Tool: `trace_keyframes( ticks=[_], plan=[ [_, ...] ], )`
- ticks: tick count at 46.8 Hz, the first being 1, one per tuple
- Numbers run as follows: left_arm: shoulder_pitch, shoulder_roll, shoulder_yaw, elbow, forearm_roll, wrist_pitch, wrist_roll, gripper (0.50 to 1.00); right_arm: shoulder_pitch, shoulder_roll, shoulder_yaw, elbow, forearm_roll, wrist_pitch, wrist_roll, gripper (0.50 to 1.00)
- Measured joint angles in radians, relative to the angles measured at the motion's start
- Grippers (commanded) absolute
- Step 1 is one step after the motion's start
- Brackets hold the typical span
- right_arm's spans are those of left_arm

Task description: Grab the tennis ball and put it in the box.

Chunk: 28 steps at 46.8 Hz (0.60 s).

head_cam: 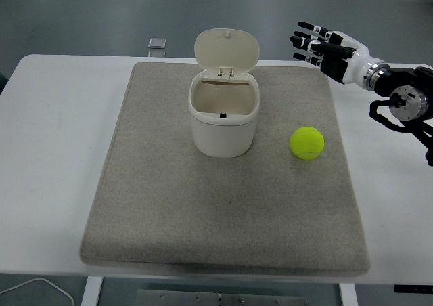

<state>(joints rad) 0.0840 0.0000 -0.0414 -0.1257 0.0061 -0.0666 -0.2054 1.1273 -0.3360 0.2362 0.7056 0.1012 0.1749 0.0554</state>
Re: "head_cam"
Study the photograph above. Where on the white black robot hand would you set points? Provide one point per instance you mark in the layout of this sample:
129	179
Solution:
352	60

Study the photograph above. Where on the yellow-green tennis ball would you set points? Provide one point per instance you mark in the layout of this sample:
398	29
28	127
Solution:
307	143

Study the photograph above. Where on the cream plastic box with lid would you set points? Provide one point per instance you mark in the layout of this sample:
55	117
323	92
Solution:
221	133

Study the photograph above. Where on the beige fabric mat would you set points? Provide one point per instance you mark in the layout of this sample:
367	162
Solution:
220	204

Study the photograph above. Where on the silver floor socket cover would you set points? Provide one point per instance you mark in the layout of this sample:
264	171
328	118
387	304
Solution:
157	43

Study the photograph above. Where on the white table leg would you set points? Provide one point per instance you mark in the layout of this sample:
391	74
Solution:
91	292
348	296

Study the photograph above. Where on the black table control panel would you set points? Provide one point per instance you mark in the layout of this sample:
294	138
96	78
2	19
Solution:
414	288

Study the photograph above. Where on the grey metal plate with screws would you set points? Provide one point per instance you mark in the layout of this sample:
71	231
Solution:
220	299

